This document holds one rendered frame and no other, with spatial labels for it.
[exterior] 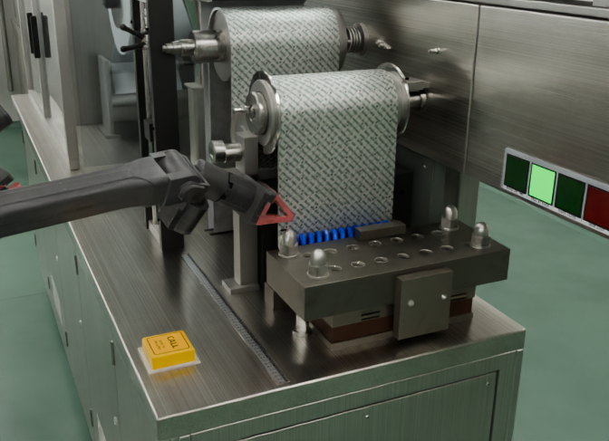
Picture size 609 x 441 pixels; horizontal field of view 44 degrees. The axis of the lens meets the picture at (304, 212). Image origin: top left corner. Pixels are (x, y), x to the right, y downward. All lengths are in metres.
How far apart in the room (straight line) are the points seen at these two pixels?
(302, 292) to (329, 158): 0.28
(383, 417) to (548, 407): 1.61
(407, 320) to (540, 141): 0.36
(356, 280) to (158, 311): 0.39
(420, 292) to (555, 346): 2.02
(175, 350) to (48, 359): 1.91
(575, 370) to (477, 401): 1.72
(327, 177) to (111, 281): 0.48
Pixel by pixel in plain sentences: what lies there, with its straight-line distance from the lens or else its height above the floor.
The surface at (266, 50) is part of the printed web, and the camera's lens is 1.51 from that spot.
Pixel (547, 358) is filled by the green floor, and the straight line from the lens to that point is 3.15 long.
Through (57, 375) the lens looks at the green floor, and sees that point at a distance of 3.00.
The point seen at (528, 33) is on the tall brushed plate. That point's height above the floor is 1.41.
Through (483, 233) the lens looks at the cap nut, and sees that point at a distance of 1.35.
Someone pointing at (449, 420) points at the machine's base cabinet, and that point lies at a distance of 1.38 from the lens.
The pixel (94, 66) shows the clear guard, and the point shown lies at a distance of 2.24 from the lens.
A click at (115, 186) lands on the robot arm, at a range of 1.13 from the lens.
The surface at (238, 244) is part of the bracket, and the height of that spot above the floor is 1.00.
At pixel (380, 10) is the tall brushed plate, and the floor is 1.40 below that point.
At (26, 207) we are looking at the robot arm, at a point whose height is 1.19.
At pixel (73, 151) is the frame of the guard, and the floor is 0.96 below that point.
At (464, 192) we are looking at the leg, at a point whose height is 1.01.
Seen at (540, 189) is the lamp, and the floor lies 1.18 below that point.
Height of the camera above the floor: 1.54
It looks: 20 degrees down
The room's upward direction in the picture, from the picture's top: 1 degrees clockwise
